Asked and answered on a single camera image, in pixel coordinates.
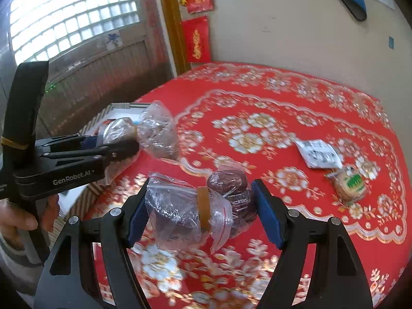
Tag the small white printed packet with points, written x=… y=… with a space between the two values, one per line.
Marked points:
x=317 y=154

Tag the glass block window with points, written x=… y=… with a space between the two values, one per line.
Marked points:
x=70 y=13

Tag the red floral tablecloth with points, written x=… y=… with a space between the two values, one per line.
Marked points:
x=322 y=109

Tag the small blue wall sticker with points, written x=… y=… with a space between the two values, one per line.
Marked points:
x=391 y=42

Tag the black and white striped box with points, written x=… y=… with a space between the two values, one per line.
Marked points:
x=120 y=106

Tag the person's left hand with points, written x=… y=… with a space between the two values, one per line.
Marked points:
x=16 y=219

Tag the clear bag of dark dates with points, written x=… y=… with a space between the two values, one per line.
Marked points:
x=180 y=206

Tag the red paper wall decoration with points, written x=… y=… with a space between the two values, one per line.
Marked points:
x=196 y=40

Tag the clear bag of brown snacks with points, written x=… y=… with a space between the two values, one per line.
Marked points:
x=157 y=132

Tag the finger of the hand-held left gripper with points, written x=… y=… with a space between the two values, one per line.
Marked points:
x=91 y=142
x=116 y=153

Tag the wooden door frame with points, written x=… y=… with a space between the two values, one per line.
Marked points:
x=170 y=22

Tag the round pastry in clear wrapper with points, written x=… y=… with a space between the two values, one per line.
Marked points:
x=349 y=185

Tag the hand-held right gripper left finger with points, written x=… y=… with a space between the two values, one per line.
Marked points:
x=138 y=219

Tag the brown wooden door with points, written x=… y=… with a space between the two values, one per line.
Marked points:
x=96 y=70

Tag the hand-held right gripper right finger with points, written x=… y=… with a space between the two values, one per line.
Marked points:
x=268 y=215

